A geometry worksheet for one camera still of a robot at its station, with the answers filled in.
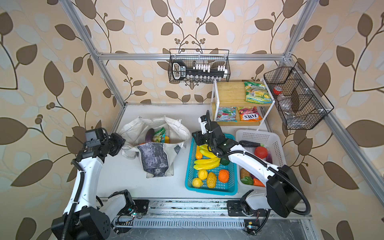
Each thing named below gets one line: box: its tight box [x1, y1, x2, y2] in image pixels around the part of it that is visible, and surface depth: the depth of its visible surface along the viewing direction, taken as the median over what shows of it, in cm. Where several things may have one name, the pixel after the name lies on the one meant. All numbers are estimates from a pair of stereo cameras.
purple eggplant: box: [145, 128, 155, 143], surface depth 97 cm
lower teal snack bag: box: [216, 106, 238, 123], surface depth 91 cm
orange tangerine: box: [218, 169, 230, 184], surface depth 81 cm
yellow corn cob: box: [206, 172, 217, 189], surface depth 80 cm
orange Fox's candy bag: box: [237, 106, 263, 122], surface depth 92 cm
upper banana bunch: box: [199, 144, 221, 159], surface depth 90 cm
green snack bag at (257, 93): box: [244, 81, 273, 105], surface depth 77 cm
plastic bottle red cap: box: [273, 86, 293, 112], surface depth 80 cm
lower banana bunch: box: [193, 157, 221, 171], surface depth 88 cm
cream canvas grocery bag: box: [118, 116, 191, 179], surface depth 80 cm
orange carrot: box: [253, 178, 266, 188], surface depth 77 cm
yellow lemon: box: [198, 169, 208, 180], surface depth 83 cm
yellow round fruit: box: [192, 177, 203, 188], surface depth 80 cm
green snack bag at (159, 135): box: [152, 127, 166, 143], surface depth 94 cm
